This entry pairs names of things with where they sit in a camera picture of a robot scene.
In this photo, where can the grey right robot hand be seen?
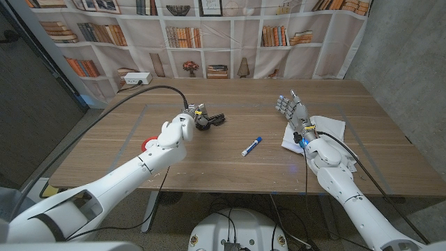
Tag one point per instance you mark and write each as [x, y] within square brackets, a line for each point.
[298, 115]

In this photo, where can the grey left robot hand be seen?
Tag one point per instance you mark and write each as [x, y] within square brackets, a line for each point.
[200, 116]

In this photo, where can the black sunglasses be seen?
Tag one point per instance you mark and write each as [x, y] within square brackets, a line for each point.
[217, 119]

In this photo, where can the white cleaning cloth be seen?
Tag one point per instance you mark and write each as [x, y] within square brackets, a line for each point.
[331, 125]

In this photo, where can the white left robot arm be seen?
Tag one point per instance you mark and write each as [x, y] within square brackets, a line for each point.
[157, 157]

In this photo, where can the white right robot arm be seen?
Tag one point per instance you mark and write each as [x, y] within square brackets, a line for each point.
[334, 178]

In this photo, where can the blue and white marker pen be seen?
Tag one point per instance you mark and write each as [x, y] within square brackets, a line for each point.
[251, 146]

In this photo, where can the red ribbon reel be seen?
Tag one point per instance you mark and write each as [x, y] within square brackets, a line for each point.
[148, 143]

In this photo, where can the printed bookshelf backdrop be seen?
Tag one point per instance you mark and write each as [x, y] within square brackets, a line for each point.
[216, 57]

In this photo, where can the white power strip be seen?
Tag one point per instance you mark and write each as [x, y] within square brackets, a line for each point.
[137, 78]

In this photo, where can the black round grille under table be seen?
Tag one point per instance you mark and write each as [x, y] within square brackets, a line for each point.
[172, 198]

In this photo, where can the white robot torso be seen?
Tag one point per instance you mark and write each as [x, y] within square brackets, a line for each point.
[240, 226]

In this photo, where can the white floor mat with prints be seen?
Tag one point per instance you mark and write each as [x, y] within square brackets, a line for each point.
[35, 184]

